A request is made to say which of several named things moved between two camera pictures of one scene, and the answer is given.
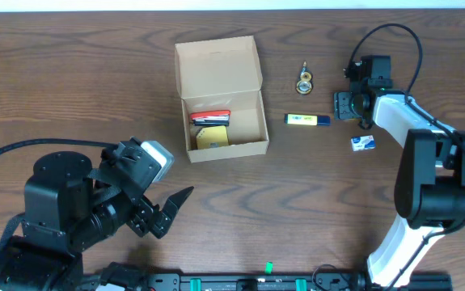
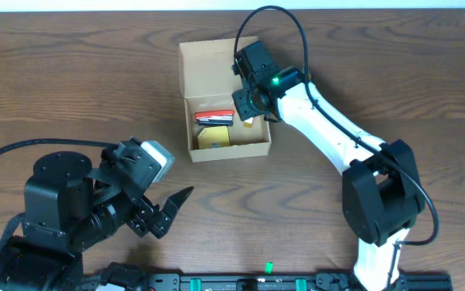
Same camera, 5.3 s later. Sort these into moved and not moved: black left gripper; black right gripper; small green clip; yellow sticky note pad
Moved: black right gripper
Not moved: black left gripper; yellow sticky note pad; small green clip
